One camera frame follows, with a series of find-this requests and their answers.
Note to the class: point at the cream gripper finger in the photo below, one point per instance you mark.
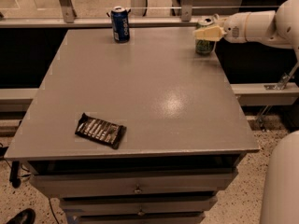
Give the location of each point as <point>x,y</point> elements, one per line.
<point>210,33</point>
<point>218,19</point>

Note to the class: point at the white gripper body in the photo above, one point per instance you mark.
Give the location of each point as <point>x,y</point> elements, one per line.
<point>234,28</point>

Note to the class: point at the green soda can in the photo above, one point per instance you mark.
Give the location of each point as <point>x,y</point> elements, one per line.
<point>204,47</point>

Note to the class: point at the blue Pepsi can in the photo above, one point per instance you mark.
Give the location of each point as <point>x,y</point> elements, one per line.
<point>120,24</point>

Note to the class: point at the black rxbar chocolate wrapper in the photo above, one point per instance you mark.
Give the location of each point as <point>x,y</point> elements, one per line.
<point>100,131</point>

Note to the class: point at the grey drawer cabinet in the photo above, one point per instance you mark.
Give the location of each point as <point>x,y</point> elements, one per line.
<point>185,131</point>

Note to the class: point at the black shoe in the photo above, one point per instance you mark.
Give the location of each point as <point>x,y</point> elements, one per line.
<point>27,216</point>

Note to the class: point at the metal window rail frame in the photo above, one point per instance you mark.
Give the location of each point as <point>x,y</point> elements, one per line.
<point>94,13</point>

